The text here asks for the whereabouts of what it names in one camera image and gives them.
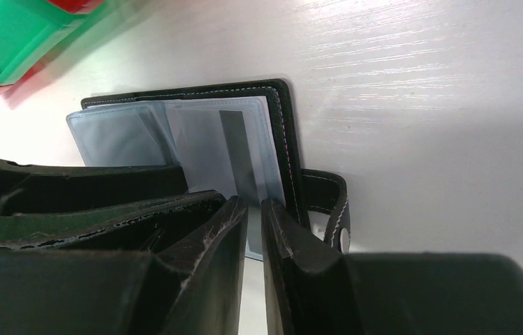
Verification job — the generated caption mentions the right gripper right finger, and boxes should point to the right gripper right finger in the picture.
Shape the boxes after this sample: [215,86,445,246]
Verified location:
[261,200,523,334]

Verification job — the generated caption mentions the green bin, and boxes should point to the green bin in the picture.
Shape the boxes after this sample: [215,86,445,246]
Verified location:
[0,1,103,86]

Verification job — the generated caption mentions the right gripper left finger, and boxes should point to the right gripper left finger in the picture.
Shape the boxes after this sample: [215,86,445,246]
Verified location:
[0,195,248,334]

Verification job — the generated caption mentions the black leather card holder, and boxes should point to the black leather card holder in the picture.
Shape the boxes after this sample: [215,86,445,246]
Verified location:
[66,79,351,253]

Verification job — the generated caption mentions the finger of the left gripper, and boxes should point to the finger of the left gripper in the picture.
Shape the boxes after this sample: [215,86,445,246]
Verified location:
[0,159,188,215]

